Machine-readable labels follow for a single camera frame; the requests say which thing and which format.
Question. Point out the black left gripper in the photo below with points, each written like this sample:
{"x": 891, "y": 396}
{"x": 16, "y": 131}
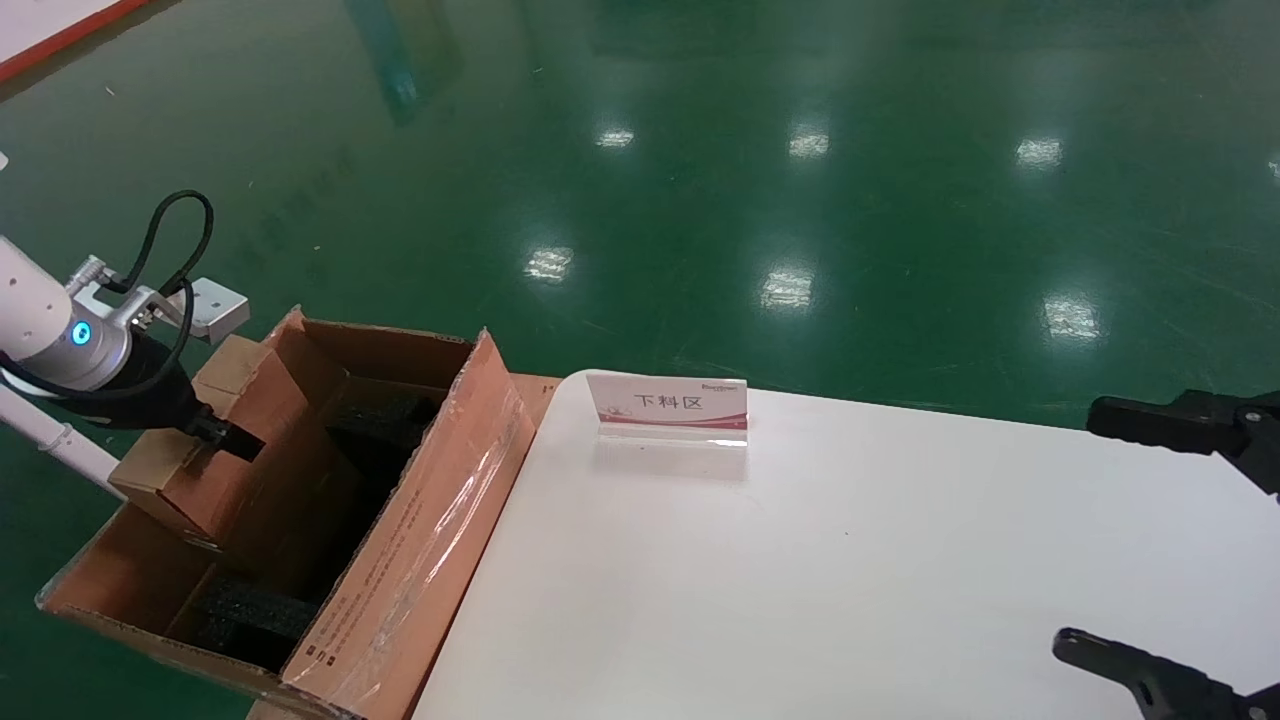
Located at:
{"x": 150, "y": 395}

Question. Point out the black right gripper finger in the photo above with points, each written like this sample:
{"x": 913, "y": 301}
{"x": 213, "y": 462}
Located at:
{"x": 1200, "y": 425}
{"x": 1170, "y": 690}

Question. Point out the small cardboard box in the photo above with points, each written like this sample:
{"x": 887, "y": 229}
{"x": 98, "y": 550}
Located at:
{"x": 190, "y": 495}

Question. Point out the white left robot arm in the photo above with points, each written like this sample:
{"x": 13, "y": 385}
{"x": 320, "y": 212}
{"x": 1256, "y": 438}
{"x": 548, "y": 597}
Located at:
{"x": 30, "y": 310}

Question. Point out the large cardboard box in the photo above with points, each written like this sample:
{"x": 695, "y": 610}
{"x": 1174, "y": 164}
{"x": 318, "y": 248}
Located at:
{"x": 430, "y": 520}

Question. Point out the black foam insert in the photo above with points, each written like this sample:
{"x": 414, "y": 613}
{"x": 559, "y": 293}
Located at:
{"x": 255, "y": 615}
{"x": 385, "y": 430}

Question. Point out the white plastic pipe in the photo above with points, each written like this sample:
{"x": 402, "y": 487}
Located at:
{"x": 60, "y": 442}

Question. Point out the acrylic sign with red print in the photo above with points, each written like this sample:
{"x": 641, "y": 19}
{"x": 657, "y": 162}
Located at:
{"x": 670, "y": 405}

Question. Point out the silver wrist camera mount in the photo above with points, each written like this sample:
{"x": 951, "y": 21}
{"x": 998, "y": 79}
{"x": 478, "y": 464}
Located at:
{"x": 215, "y": 308}

